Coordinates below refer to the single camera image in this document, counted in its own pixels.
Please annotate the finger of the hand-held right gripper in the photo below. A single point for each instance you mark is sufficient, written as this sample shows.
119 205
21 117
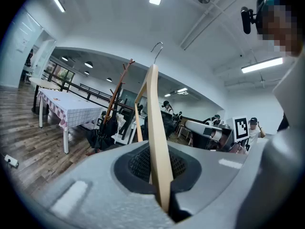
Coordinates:
195 126

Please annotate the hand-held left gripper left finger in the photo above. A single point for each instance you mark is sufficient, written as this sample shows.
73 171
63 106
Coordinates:
95 187

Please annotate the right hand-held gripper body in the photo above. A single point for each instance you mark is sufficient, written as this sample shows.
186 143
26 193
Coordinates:
241 128

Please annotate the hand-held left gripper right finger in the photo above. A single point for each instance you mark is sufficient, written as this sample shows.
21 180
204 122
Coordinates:
214 187

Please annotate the wooden hanger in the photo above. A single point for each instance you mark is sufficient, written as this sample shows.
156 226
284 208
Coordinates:
156 128

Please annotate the wooden coat rack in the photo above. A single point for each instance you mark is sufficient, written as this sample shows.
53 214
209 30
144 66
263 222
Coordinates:
120 87

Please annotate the person's right hand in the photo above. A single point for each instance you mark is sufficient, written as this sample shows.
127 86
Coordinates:
239 148

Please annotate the black office chair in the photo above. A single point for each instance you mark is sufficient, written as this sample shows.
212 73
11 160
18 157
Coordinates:
170 125

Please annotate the person's black shirt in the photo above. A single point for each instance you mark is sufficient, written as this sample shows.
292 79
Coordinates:
283 123

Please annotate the black folded umbrella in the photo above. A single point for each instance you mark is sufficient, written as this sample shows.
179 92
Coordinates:
104 132

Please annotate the cream folded umbrella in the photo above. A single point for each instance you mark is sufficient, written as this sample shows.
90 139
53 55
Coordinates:
121 123

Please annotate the long black umbrella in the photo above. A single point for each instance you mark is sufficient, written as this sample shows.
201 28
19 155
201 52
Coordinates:
119 104

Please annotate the table with checked tablecloth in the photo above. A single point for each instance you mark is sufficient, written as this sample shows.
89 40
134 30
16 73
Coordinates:
71 106

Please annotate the white power strip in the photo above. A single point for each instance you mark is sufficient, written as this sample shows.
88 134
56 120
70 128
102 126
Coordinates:
10 160

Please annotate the black metal railing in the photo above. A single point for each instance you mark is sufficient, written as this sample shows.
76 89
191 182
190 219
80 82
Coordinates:
89 95

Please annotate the black pendant lamp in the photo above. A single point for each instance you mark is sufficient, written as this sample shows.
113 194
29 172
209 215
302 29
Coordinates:
88 64
109 79
86 72
64 58

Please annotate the person's head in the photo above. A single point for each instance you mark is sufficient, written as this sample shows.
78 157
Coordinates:
281 27

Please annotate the round wooden table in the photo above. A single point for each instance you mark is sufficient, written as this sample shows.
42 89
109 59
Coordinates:
43 82

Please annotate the black head-mounted camera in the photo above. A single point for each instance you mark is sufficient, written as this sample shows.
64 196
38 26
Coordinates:
246 20

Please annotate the white wall notice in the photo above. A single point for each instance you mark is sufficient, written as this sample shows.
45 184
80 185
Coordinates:
22 44

